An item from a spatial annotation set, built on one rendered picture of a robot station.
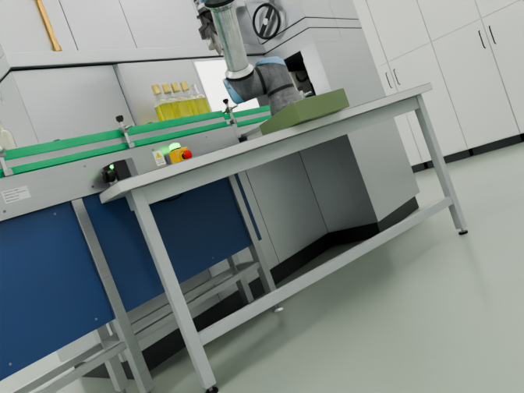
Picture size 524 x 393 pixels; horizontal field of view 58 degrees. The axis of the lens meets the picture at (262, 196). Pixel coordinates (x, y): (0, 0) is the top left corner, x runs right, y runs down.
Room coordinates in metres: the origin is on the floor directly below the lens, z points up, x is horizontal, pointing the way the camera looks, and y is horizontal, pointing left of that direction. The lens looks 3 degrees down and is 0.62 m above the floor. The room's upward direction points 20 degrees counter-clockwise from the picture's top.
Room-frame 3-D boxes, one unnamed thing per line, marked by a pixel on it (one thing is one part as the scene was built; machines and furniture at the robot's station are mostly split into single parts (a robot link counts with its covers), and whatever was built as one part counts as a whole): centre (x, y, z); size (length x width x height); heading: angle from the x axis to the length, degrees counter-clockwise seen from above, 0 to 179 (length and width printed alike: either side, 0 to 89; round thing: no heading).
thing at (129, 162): (1.69, 0.44, 0.79); 0.08 x 0.08 x 0.08; 48
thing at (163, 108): (2.16, 0.28, 0.99); 0.06 x 0.06 x 0.21; 49
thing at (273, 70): (1.95, -0.21, 0.98); 0.13 x 0.12 x 0.14; 97
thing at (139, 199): (1.93, -0.23, 0.36); 1.51 x 0.09 x 0.71; 122
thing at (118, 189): (2.50, 0.12, 0.73); 1.58 x 1.52 x 0.04; 122
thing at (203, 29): (2.12, -0.05, 1.32); 0.09 x 0.08 x 0.12; 49
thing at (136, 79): (2.54, 0.13, 1.15); 0.90 x 0.03 x 0.34; 138
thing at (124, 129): (1.79, 0.39, 0.94); 0.07 x 0.04 x 0.13; 48
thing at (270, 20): (2.97, -0.41, 1.49); 0.21 x 0.05 x 0.21; 48
